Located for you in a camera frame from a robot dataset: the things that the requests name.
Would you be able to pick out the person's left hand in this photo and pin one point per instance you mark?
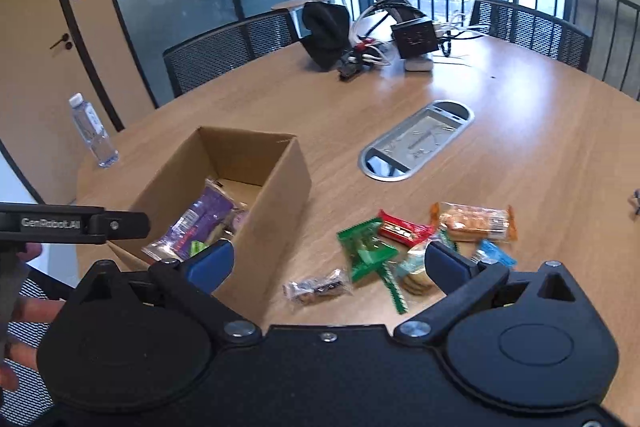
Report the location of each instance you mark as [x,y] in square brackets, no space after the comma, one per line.
[27,310]

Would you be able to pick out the black mesh chair left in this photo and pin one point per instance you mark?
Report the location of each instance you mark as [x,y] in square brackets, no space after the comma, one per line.
[205,57]

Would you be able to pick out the small clear brown snack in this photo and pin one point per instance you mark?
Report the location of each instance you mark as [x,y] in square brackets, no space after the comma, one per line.
[308,291]

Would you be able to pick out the black charger with cable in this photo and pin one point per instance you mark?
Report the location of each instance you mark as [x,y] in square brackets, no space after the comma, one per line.
[635,202]

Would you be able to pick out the long purple biscuit packet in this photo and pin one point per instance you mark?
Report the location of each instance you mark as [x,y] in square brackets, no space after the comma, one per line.
[204,221]

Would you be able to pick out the wooden door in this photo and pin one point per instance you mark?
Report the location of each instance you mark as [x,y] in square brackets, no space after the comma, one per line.
[51,50]

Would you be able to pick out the black cloth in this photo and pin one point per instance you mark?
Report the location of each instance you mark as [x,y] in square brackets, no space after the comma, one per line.
[328,39]

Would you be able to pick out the black electronic device box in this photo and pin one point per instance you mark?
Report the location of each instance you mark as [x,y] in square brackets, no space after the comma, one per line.
[414,38]

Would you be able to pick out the black mesh chair right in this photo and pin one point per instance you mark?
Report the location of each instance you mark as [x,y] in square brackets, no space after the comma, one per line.
[534,30]

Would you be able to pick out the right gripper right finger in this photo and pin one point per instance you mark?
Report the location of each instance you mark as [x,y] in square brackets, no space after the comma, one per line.
[446,268]

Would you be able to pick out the green biscuit packet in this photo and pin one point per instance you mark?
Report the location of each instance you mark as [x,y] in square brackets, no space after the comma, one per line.
[407,277]

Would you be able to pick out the red snack bar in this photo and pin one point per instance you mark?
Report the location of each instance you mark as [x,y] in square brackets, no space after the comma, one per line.
[404,232]

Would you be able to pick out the blue green snack packet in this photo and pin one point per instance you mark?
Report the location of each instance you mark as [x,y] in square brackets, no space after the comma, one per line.
[490,254]

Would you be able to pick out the dark green snack packet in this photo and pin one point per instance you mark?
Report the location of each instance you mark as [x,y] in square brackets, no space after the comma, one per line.
[364,249]

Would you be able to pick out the open cardboard box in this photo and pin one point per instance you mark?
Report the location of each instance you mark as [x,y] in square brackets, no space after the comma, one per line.
[249,187]

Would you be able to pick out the black mesh chair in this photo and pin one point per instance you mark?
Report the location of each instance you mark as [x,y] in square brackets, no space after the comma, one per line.
[31,283]
[534,30]
[205,57]

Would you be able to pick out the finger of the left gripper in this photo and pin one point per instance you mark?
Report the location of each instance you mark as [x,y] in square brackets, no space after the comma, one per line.
[112,226]

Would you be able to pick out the clear purple cookie packet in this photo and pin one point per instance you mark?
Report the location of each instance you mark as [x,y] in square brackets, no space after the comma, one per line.
[236,218]

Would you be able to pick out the silver table cable hatch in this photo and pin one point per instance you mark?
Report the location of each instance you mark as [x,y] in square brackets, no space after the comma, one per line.
[408,147]

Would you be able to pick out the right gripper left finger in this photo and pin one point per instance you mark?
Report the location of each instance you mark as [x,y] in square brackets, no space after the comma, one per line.
[208,269]

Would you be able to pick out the orange cracker packet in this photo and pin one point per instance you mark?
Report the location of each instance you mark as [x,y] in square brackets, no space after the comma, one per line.
[465,223]

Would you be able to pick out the black mesh chair near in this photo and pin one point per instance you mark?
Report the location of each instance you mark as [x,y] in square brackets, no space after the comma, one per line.
[31,283]

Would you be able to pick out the bright green candy packet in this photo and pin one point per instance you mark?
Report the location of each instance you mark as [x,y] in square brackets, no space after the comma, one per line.
[196,247]

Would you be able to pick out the clear plastic water bottle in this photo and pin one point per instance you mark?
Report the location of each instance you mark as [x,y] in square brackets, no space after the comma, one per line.
[90,127]

